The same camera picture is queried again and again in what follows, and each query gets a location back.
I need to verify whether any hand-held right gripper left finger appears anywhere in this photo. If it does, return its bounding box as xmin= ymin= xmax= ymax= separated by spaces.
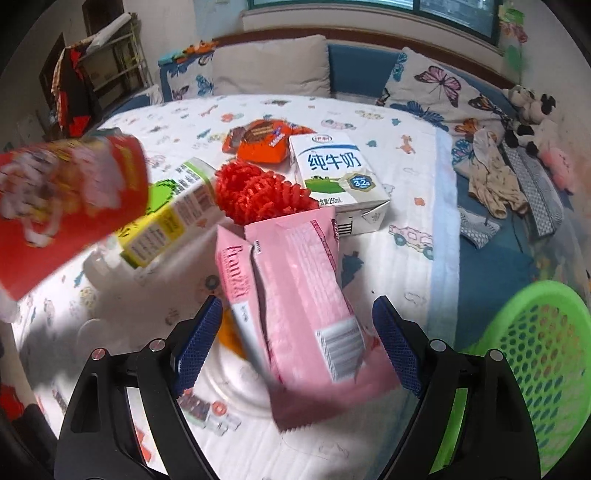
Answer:
xmin=54 ymin=295 xmax=225 ymax=480

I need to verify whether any white printed blanket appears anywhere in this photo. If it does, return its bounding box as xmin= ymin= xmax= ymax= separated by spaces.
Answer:
xmin=11 ymin=95 xmax=462 ymax=480

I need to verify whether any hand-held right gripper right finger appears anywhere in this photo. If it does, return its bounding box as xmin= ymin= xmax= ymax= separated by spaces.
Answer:
xmin=372 ymin=295 xmax=542 ymax=480

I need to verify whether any blue padded bench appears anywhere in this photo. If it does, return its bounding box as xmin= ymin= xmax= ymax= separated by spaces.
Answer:
xmin=443 ymin=69 xmax=591 ymax=365

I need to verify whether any black white cow plush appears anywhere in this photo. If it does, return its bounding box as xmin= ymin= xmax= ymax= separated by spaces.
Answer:
xmin=503 ymin=88 xmax=561 ymax=155

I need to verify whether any red foam fruit net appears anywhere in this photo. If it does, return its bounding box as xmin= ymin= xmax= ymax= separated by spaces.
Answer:
xmin=215 ymin=161 xmax=319 ymax=227

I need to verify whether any grey patterned cloth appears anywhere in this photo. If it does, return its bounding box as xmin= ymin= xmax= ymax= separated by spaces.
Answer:
xmin=501 ymin=143 xmax=566 ymax=238
xmin=459 ymin=208 xmax=502 ymax=250

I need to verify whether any grey white plush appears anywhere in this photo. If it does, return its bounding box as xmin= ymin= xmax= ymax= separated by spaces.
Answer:
xmin=507 ymin=85 xmax=532 ymax=110

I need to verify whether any orange snack packet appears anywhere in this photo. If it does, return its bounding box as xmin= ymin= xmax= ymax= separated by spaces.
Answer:
xmin=222 ymin=119 xmax=308 ymax=164

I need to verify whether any blue backrest cushion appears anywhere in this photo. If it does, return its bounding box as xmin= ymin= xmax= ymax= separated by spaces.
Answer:
xmin=325 ymin=41 xmax=402 ymax=100

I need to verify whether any colourful paper flower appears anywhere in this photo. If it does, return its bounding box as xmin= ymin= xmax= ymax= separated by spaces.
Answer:
xmin=499 ymin=4 xmax=529 ymax=70

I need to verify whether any white blue milk carton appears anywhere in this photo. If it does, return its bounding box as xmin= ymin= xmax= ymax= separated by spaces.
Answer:
xmin=288 ymin=134 xmax=391 ymax=237

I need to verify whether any pink wafer packet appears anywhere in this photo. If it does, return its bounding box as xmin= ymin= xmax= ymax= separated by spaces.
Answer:
xmin=215 ymin=205 xmax=402 ymax=432

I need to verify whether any beige pillow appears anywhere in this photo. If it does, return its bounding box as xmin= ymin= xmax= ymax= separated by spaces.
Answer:
xmin=213 ymin=34 xmax=332 ymax=99

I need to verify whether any red chip canister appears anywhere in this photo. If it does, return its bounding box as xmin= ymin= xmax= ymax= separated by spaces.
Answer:
xmin=0 ymin=131 xmax=151 ymax=324

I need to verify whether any pink round plush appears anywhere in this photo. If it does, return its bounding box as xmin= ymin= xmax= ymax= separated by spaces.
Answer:
xmin=540 ymin=145 xmax=578 ymax=192

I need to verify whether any orange teal soft toy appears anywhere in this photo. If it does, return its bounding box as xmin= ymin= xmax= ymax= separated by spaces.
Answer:
xmin=159 ymin=41 xmax=218 ymax=65

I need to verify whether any metal drying rack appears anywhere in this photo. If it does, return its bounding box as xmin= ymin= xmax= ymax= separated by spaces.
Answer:
xmin=83 ymin=14 xmax=158 ymax=108

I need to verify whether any window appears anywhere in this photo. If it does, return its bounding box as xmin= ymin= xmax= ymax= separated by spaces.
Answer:
xmin=240 ymin=0 xmax=504 ymax=44

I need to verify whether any large butterfly print pillow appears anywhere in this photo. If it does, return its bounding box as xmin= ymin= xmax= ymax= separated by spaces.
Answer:
xmin=376 ymin=46 xmax=518 ymax=172

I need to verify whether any red black garment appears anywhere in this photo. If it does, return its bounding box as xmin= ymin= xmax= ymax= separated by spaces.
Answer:
xmin=51 ymin=41 xmax=106 ymax=139

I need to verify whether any beige patterned garment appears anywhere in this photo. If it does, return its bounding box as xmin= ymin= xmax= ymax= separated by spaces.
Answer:
xmin=468 ymin=129 xmax=529 ymax=217

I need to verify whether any green plastic basket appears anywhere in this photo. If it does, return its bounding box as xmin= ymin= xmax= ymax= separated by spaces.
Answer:
xmin=429 ymin=279 xmax=591 ymax=480

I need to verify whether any clear plastic cup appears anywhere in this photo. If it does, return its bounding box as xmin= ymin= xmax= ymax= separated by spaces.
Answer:
xmin=203 ymin=314 xmax=283 ymax=412

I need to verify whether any small butterfly print pillow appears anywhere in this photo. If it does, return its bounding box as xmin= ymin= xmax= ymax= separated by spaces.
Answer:
xmin=159 ymin=52 xmax=218 ymax=102

